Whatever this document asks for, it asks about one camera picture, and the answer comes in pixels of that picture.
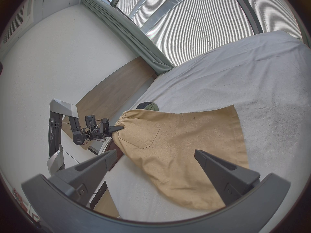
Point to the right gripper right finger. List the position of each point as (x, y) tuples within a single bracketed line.
[(226, 178)]

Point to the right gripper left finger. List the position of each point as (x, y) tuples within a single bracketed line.
[(87, 176)]

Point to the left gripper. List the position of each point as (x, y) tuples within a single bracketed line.
[(104, 130)]

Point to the tan shorts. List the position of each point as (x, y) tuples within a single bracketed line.
[(189, 154)]

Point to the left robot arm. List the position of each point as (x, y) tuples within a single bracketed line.
[(62, 107)]

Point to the pile of clothes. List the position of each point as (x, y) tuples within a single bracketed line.
[(149, 106)]

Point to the brown garment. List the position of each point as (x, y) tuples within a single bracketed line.
[(114, 154)]

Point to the grey-green curtain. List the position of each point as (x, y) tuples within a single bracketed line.
[(136, 37)]

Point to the white air conditioner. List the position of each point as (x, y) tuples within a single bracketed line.
[(17, 23)]

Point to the window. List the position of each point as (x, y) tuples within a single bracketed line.
[(206, 20)]

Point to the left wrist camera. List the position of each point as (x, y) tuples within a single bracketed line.
[(105, 121)]

